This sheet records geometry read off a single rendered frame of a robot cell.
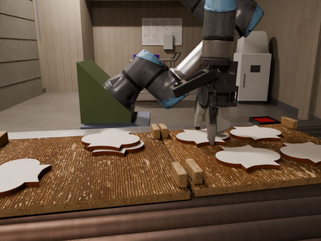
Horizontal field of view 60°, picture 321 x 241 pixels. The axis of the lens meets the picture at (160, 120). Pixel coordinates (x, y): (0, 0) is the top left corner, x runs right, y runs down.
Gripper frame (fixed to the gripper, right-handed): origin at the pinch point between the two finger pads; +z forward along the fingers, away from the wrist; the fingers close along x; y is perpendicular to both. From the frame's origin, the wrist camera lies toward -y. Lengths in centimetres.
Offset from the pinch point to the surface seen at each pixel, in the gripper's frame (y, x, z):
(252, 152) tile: 6.7, -14.0, -0.5
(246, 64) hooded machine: 264, 469, 0
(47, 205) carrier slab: -34.2, -25.6, 2.3
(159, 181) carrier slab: -15.7, -21.6, 1.3
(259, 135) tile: 14.6, -3.2, -0.9
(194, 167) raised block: -9.8, -22.8, -1.6
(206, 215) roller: -10.0, -30.5, 3.1
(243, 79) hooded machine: 262, 469, 32
